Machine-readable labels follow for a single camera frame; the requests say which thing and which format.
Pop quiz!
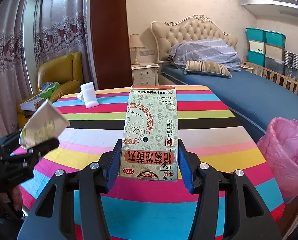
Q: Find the wooden crib rail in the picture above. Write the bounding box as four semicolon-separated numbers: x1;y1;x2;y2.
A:
241;60;298;95

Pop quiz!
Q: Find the beige storage drawer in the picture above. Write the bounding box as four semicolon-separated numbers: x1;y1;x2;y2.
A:
265;43;284;61

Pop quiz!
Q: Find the beige tufted headboard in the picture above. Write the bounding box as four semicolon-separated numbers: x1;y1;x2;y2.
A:
150;15;238;63

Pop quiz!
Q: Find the white box on armchair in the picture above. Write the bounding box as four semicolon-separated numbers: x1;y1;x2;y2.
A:
20;94;45;111

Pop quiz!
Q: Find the green medicine box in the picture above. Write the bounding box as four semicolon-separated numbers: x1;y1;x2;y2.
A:
119;86;178;181

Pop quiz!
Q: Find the teal storage bin left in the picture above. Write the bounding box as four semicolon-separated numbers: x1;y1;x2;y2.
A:
246;28;266;43

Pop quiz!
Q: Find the green tissue pack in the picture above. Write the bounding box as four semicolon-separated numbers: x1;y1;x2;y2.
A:
40;82;60;99

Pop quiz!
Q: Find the lace patterned curtain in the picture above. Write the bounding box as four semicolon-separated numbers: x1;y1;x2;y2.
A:
0;0;95;137

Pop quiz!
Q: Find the printed white wrapper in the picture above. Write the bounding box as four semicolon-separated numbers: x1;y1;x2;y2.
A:
76;92;84;102

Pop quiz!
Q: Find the white nightstand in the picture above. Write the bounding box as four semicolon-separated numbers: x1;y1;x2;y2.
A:
131;62;159;86

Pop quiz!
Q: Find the grey striped duvet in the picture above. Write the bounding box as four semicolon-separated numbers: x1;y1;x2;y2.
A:
167;38;242;72

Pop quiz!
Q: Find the beige table lamp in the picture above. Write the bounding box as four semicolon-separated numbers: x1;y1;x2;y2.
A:
129;34;145;66

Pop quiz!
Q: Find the lower teal storage bin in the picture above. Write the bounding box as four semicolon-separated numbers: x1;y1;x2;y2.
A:
248;50;265;67

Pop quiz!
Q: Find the blue bed mattress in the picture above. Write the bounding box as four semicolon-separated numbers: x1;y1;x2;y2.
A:
161;65;298;142

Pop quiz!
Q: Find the checkered black bag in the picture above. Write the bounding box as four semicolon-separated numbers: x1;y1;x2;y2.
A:
284;50;298;70

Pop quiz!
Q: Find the teal storage bin right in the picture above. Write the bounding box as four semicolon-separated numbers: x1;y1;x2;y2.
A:
265;30;287;48

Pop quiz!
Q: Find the pink trash bag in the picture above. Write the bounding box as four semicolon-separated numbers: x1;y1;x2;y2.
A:
257;118;298;203

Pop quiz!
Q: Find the striped colourful tablecloth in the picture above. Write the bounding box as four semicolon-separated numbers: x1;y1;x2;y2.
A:
20;86;284;239

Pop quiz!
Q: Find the grey storage bin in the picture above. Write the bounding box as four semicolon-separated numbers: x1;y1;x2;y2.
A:
265;56;284;75

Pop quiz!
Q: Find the white foam pad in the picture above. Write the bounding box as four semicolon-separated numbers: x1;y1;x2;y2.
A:
19;100;70;150

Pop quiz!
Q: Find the small white foam roll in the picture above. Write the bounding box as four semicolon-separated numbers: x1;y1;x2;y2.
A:
80;82;99;108

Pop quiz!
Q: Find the striped tan pillow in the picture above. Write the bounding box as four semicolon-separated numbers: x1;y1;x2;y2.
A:
184;61;232;79

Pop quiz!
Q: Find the yellow leather armchair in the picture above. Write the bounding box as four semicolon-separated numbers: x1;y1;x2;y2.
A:
16;51;83;130

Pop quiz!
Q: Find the person's left hand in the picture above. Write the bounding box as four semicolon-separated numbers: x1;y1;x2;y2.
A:
0;185;23;211

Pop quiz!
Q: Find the white storage drawer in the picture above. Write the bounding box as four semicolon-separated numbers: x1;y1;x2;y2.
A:
249;40;265;54

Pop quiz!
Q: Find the dark wooden pillar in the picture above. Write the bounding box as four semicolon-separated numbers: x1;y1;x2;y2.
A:
90;0;132;89

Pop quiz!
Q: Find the teal storage bin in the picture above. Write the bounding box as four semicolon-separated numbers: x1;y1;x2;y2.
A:
246;28;266;43
265;30;287;48
248;50;265;67

